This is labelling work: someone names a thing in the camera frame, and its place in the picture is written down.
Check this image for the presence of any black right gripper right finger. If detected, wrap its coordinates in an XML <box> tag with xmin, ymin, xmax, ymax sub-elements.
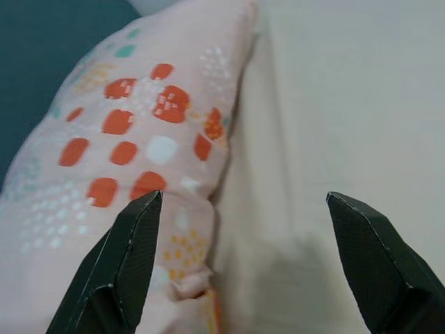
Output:
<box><xmin>325</xmin><ymin>190</ymin><xmax>445</xmax><ymax>334</ymax></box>

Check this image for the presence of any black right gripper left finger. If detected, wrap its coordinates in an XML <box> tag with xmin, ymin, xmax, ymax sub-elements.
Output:
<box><xmin>44</xmin><ymin>189</ymin><xmax>164</xmax><ymax>334</ymax></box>

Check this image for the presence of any pink pillow with dot print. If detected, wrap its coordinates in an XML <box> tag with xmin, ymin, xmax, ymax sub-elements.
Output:
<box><xmin>0</xmin><ymin>0</ymin><xmax>260</xmax><ymax>334</ymax></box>

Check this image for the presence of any cream bed sheet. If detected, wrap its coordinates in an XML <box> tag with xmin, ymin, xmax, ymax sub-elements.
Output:
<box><xmin>208</xmin><ymin>0</ymin><xmax>445</xmax><ymax>334</ymax></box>

